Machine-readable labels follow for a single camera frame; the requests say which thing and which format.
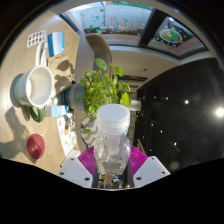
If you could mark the light blue white carton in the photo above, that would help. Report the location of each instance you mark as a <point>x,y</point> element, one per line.
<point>55,111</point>

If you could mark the white printed leaflet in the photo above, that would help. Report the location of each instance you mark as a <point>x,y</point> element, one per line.
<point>67,136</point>

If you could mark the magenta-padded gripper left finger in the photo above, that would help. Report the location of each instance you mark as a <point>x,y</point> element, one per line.
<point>75,171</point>

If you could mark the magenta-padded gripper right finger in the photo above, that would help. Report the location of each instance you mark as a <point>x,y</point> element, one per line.
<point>148,170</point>

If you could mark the green potted plant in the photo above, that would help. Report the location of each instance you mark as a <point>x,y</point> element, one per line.
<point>100,88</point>

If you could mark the pill blister pack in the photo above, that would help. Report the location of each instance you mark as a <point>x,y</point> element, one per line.
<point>36,38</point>

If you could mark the clear plastic bottle white cap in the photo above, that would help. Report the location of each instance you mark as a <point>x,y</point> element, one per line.
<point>112,133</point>

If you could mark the group of ceiling lights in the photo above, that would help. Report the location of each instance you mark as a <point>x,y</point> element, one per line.
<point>219,112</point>

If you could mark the flat round red coaster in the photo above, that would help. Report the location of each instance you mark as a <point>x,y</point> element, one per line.
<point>35,146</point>

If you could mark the white sachet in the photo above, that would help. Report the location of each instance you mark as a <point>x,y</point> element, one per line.
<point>39,55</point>

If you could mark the window with painted decals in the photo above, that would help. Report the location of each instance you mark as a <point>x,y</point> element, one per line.
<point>133,23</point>

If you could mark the flat blue white box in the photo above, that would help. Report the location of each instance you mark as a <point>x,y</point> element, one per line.
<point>56,43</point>

